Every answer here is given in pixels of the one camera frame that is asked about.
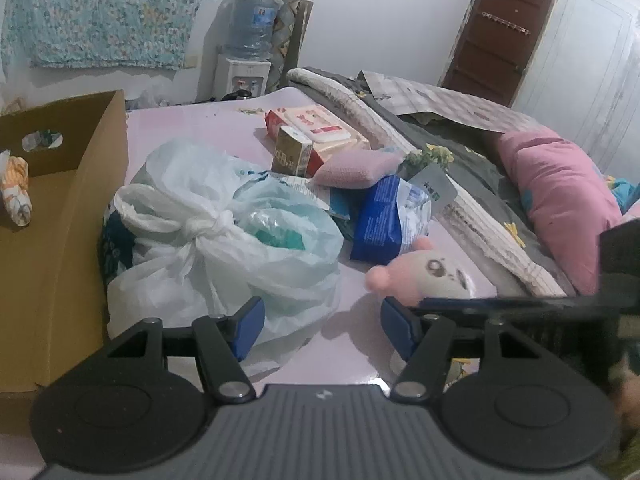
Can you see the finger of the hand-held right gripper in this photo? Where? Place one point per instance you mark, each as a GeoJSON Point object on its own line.
{"type": "Point", "coordinates": [500, 304]}

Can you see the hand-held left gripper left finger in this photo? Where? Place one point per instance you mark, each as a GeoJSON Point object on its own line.
{"type": "Point", "coordinates": [247, 327]}

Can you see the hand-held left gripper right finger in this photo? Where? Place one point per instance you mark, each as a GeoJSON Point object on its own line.
{"type": "Point", "coordinates": [400, 327]}

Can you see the pink white plush toy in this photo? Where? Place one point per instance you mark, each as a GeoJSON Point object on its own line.
{"type": "Point", "coordinates": [430, 270]}

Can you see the blue tissue packet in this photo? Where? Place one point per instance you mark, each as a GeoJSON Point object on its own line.
{"type": "Point", "coordinates": [375, 220]}

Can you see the teal white wipes packet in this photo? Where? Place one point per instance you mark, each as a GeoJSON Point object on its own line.
{"type": "Point", "coordinates": [320, 197]}

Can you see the pink sponge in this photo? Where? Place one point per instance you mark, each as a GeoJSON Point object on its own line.
{"type": "Point", "coordinates": [355, 170]}

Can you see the brown cardboard box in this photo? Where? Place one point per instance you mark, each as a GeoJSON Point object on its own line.
{"type": "Point", "coordinates": [60, 260]}

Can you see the red white wet wipes pack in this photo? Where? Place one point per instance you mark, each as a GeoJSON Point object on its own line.
{"type": "Point", "coordinates": [320, 125]}

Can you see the orange white cloth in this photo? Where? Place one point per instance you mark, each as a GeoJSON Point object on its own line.
{"type": "Point", "coordinates": [15, 195]}

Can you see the white striped quilt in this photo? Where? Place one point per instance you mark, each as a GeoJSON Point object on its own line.
{"type": "Point", "coordinates": [500, 245]}

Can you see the colourful printed cloth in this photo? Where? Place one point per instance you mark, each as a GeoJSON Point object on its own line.
{"type": "Point", "coordinates": [625, 192]}

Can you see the white plastic bag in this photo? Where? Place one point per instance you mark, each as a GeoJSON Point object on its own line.
{"type": "Point", "coordinates": [200, 260]}

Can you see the pink pillow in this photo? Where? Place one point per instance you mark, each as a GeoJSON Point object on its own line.
{"type": "Point", "coordinates": [555, 190]}

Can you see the grey card package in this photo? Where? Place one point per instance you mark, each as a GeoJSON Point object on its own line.
{"type": "Point", "coordinates": [435, 187]}

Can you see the grey blanket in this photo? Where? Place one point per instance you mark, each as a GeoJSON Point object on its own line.
{"type": "Point", "coordinates": [475, 160]}

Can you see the green floral scrunchie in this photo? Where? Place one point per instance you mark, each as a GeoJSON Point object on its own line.
{"type": "Point", "coordinates": [430, 156]}

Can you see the small yellow brown carton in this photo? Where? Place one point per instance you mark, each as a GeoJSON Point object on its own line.
{"type": "Point", "coordinates": [290, 152]}

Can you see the white wardrobe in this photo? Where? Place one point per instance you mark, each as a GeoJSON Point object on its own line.
{"type": "Point", "coordinates": [590, 60]}

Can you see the checked cloth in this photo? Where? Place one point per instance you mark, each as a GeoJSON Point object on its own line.
{"type": "Point", "coordinates": [440, 100]}

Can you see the black kettle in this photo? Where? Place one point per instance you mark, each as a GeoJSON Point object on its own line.
{"type": "Point", "coordinates": [237, 95]}

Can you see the white water dispenser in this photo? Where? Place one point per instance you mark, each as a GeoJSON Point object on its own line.
{"type": "Point", "coordinates": [240, 72]}

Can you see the brown wooden door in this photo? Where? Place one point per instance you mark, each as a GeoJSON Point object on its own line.
{"type": "Point", "coordinates": [490, 45]}

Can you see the door hook rack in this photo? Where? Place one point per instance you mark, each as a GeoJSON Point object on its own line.
{"type": "Point", "coordinates": [505, 22]}

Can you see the patterned board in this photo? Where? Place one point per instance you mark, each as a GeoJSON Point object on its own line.
{"type": "Point", "coordinates": [295, 30]}

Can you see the teal floral curtain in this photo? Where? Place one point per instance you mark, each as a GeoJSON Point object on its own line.
{"type": "Point", "coordinates": [100, 10]}

